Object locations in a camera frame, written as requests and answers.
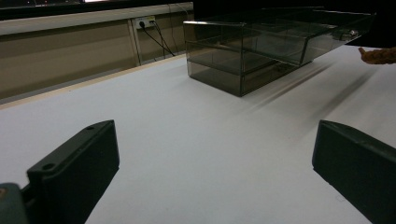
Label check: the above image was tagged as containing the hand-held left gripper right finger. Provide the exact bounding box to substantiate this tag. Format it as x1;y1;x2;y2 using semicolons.
311;119;396;224

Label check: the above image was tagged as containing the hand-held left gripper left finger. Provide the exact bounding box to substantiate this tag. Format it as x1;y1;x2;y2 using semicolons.
20;119;120;224

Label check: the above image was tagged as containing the brown braided rope bracelet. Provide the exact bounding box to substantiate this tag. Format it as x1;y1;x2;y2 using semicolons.
357;46;396;66

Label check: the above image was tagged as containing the smoked acrylic drawer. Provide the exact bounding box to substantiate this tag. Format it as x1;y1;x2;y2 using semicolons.
242;8;377;67
240;61;313;97
241;50;283;77

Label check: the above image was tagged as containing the smoked acrylic drawer organizer frame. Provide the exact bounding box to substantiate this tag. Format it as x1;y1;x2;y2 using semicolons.
182;6;325;98

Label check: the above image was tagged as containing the beige wall ledge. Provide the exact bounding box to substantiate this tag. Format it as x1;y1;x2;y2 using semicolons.
0;2;195;36

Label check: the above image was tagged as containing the black power cable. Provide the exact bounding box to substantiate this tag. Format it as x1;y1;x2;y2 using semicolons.
149;20;168;60
138;21;176;58

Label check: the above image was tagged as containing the white wall socket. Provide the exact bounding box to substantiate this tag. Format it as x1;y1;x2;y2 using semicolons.
134;15;157;30

